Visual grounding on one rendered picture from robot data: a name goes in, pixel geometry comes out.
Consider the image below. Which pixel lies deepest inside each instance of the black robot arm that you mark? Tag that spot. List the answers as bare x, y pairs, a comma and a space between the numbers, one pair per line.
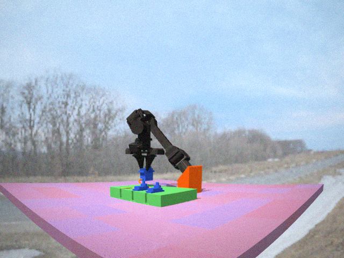
144, 125

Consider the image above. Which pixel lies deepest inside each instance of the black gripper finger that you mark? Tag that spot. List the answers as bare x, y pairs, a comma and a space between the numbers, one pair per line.
140, 160
149, 160

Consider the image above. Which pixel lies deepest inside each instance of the green flat deck plate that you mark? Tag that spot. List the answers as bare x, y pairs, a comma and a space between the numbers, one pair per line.
157, 195

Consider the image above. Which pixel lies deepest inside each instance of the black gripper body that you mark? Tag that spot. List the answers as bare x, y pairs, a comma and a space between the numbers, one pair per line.
150, 151

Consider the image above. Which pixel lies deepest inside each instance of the blue micro servo with orange cable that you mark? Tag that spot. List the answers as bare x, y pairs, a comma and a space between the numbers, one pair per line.
146, 175

